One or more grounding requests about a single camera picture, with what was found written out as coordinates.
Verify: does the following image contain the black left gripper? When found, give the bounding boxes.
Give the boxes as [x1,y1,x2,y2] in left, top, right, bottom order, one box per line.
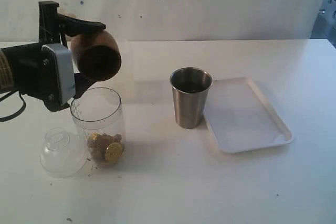
[21,1,106,112]

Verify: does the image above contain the brown wooden cup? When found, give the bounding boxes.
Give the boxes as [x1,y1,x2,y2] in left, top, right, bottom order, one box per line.
[70,30,122,81]

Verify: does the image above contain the coins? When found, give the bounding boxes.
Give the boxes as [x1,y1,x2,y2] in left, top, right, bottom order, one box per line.
[87,133,124,165]

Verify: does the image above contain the stainless steel tumbler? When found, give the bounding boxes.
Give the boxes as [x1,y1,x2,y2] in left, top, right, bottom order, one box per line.
[170,67,213,129]

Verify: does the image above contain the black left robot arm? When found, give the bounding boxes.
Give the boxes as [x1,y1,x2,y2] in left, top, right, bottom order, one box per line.
[1,1,106,112]

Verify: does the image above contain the clear plastic shaker jar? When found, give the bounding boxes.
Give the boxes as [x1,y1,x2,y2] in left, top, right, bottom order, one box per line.
[70,87,127,166]

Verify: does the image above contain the clear dome shaker lid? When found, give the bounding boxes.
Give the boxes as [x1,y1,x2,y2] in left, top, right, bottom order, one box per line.
[40,128,87,178]

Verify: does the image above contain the translucent frosted plastic cup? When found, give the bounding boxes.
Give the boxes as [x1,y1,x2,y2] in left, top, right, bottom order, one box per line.
[114,40,135,103]

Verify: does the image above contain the white rectangular tray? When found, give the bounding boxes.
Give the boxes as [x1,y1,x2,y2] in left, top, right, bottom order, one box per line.
[204,77,294,153]

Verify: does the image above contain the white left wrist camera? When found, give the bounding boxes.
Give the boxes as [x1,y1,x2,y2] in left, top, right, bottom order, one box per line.
[42,44,75,105]

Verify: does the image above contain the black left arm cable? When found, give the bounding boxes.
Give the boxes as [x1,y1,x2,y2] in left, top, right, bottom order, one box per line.
[0,91,26,123]

